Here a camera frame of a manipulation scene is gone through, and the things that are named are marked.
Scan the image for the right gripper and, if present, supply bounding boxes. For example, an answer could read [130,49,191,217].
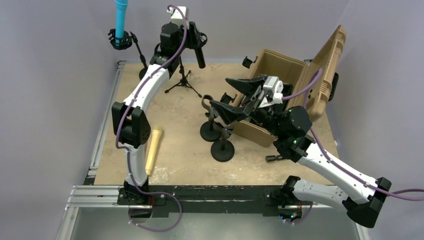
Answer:
[210,75,285,138]

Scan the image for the black grey-head microphone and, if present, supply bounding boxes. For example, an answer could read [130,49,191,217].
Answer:
[194,32,208,69]

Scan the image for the black tripod mic stand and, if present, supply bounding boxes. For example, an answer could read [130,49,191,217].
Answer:
[164,33,209,99]

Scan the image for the black round-base stand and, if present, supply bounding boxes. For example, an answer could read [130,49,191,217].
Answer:
[210,122,235,163]
[199,94,221,142]
[107,28,148,80]

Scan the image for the blue microphone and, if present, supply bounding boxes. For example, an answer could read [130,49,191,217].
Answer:
[115,0,129,38]

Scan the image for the cream microphone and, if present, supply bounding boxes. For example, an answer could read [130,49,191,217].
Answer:
[145,125,163,176]

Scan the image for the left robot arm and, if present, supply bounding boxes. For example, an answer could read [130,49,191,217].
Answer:
[111,21,208,205]

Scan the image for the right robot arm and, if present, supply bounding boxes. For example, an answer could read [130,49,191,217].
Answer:
[210,75,391,228]

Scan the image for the black t-shaped adapter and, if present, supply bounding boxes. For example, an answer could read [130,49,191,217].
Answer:
[265,155,284,163]

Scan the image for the tan toolbox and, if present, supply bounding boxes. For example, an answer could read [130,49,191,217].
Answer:
[220,24,347,148]

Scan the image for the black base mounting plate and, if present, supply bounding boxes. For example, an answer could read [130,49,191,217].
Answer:
[117,185,311,218]

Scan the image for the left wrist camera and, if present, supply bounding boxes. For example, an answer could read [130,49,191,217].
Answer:
[167,6,189,26]

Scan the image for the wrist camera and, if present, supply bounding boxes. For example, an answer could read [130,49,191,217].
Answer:
[262,76,284,105]
[167,6,189,26]

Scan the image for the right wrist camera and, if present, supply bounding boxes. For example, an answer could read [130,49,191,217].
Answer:
[262,76,284,105]

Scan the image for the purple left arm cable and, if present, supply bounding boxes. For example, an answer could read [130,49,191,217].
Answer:
[114,4,190,186]

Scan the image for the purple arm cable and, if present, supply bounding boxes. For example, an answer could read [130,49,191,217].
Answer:
[114,4,190,186]
[281,68,424,202]

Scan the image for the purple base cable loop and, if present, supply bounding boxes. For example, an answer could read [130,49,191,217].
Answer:
[128,190,183,233]

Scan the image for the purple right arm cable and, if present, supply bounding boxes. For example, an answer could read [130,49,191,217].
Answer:
[281,68,424,202]

